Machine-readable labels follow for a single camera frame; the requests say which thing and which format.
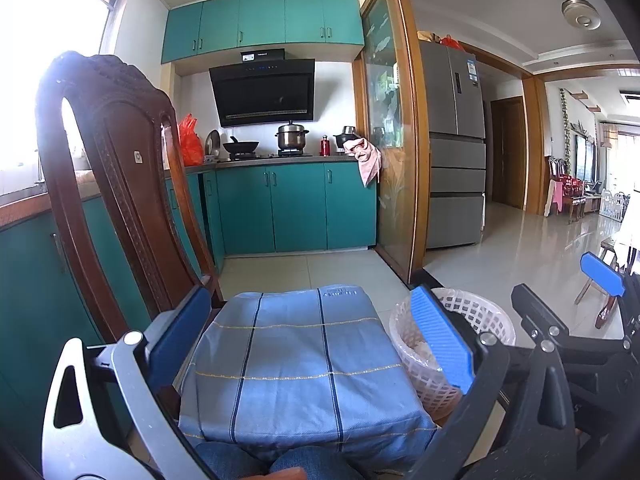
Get silver refrigerator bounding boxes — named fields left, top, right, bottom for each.
left=421, top=41, right=487, bottom=249

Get steel pot lid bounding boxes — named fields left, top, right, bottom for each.
left=204, top=129, right=221, bottom=160

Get teal lower kitchen cabinets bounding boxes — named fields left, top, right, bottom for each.
left=1, top=158, right=376, bottom=466

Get black wok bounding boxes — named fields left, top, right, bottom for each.
left=222, top=136, right=259, bottom=157

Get black kettle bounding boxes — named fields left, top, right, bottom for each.
left=334, top=126, right=359, bottom=153

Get pink hanging towel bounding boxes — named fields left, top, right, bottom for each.
left=344, top=138, right=382, bottom=188

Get steel cooking pot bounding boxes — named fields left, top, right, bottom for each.
left=276, top=122, right=308, bottom=156

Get wooden glass sliding door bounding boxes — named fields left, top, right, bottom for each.
left=352, top=0, right=430, bottom=286

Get dark wooden chair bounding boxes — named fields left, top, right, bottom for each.
left=36, top=51, right=224, bottom=342

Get teal kitchen cabinets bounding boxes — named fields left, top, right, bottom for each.
left=1, top=158, right=376, bottom=466
left=160, top=0, right=364, bottom=63

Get teal upper kitchen cabinets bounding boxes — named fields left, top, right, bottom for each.
left=160, top=0, right=364, bottom=63

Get black range hood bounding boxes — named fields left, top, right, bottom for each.
left=208, top=58, right=316, bottom=128

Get white plastic mesh basket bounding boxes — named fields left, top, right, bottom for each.
left=390, top=286, right=516, bottom=420

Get brown wooden room door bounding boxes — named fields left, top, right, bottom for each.
left=490, top=96, right=527, bottom=209

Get red thermos bottle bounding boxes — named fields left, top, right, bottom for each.
left=320, top=134, right=331, bottom=156

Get orange plastic bag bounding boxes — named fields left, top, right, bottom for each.
left=178, top=114, right=205, bottom=167

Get ceiling lamp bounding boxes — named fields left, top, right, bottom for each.
left=561, top=0, right=602, bottom=30

